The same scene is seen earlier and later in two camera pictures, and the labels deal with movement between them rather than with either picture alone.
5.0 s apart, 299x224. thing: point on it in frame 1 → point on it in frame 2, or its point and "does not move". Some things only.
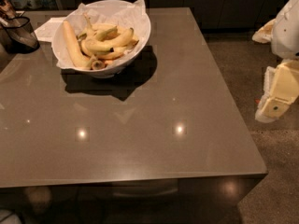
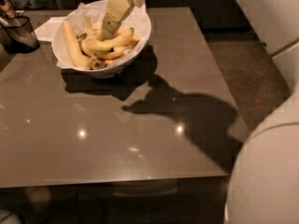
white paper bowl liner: (129, 14) does not move
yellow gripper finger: (284, 88) → (119, 4)
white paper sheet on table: (46, 32) does not move
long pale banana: (78, 59) does not move
